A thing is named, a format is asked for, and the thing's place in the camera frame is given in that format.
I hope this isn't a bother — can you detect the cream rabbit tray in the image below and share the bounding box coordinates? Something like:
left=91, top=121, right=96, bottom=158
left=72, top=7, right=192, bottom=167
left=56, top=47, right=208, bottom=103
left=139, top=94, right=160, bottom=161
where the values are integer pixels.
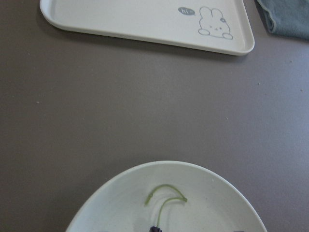
left=40, top=0, right=255, bottom=56

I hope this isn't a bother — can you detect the white round plate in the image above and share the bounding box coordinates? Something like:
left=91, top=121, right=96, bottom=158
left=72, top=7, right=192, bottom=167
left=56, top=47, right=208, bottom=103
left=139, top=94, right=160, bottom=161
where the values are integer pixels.
left=67, top=161, right=266, bottom=232

